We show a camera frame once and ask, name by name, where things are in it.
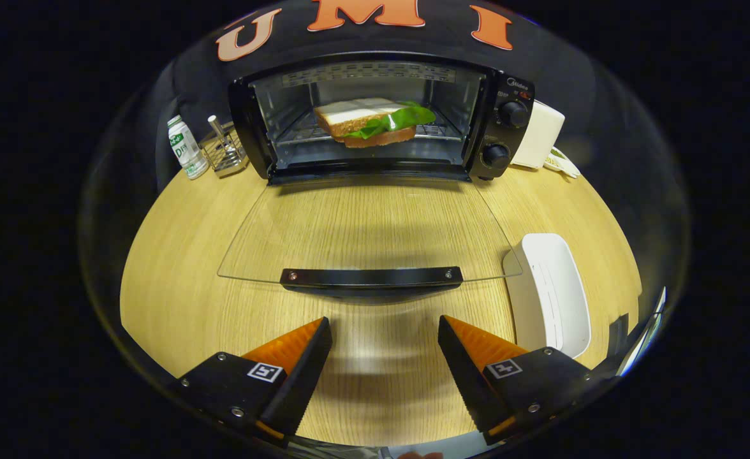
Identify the black toaster oven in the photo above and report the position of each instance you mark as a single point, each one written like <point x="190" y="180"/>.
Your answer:
<point x="509" y="127"/>

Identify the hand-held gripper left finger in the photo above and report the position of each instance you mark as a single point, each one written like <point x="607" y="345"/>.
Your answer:
<point x="298" y="379"/>

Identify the lettuce sandwich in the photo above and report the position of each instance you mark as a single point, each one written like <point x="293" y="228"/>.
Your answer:
<point x="362" y="121"/>

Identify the white pop-up toaster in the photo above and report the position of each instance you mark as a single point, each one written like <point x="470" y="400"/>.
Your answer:
<point x="541" y="137"/>

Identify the white rectangular tray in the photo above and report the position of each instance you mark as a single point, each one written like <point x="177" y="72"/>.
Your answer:
<point x="550" y="293"/>

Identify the white drink bottle green label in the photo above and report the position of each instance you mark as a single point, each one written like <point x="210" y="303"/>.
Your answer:
<point x="185" y="150"/>

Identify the small white dish of beans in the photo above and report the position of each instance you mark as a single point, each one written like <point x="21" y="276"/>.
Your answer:
<point x="563" y="162"/>

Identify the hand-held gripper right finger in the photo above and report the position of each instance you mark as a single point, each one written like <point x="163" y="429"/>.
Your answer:
<point x="467" y="379"/>

